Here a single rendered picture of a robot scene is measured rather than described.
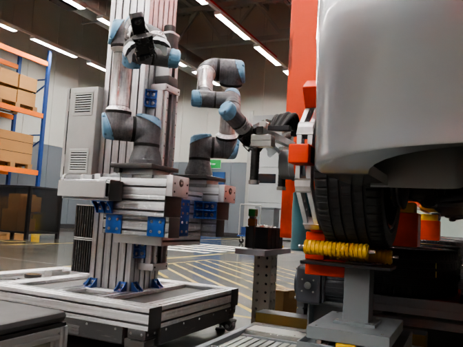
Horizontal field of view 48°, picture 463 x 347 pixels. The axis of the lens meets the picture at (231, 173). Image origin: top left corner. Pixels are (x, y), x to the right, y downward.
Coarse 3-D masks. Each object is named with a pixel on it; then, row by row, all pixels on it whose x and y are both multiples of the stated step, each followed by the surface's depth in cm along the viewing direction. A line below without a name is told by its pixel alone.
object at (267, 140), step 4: (252, 136) 210; (256, 136) 210; (260, 136) 209; (264, 136) 208; (268, 136) 208; (272, 136) 208; (252, 140) 210; (256, 140) 210; (260, 140) 209; (264, 140) 208; (268, 140) 207; (272, 140) 208; (252, 144) 210; (256, 144) 209; (260, 144) 209; (264, 144) 208; (268, 144) 207; (272, 144) 208
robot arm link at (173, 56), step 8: (152, 32) 228; (160, 32) 229; (168, 48) 201; (160, 56) 199; (168, 56) 200; (176, 56) 201; (152, 64) 200; (160, 64) 201; (168, 64) 201; (176, 64) 202
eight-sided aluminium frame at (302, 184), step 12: (312, 108) 207; (300, 120) 198; (312, 120) 196; (300, 132) 194; (312, 132) 192; (312, 144) 192; (300, 168) 194; (312, 168) 193; (300, 180) 192; (312, 180) 192; (300, 192) 194; (312, 192) 194; (300, 204) 198; (312, 204) 196; (312, 216) 200; (312, 228) 204
